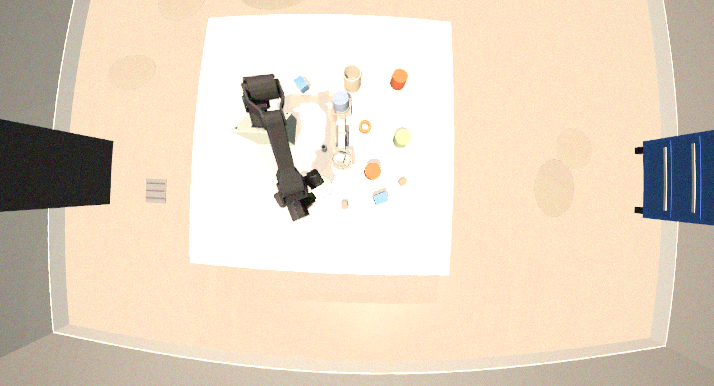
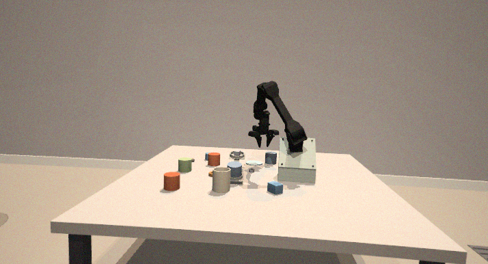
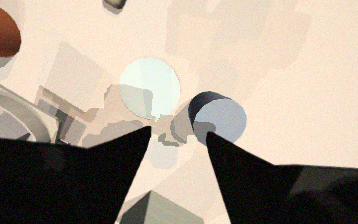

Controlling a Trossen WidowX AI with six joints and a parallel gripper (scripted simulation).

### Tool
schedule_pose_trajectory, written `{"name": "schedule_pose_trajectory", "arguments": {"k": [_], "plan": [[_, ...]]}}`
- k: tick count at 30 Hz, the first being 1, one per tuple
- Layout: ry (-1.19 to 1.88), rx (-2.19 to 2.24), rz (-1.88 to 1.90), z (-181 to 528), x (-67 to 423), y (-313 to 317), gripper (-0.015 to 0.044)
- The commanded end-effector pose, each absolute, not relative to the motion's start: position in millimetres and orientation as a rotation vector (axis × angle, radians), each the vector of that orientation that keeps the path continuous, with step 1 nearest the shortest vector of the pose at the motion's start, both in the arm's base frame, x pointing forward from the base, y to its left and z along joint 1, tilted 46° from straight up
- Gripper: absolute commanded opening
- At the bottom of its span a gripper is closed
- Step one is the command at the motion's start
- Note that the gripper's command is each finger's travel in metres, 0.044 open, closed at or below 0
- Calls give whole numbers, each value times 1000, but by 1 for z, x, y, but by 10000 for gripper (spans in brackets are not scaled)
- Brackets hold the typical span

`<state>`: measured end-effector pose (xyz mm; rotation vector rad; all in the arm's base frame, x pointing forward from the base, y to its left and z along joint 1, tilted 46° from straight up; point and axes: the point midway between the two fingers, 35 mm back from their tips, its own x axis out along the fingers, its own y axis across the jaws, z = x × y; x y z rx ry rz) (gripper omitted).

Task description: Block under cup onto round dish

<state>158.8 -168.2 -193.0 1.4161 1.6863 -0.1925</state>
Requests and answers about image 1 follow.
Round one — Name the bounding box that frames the small blue block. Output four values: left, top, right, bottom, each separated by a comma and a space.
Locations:
294, 75, 310, 93
373, 192, 389, 205

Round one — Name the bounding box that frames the orange cylinder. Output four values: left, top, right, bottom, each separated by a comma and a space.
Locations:
390, 68, 408, 90
364, 163, 381, 180

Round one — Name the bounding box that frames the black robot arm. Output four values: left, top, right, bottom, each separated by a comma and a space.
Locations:
240, 73, 316, 221

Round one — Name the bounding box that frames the tan cup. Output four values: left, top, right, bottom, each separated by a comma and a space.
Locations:
343, 64, 361, 92

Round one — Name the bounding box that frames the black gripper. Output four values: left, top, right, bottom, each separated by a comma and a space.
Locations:
274, 169, 324, 209

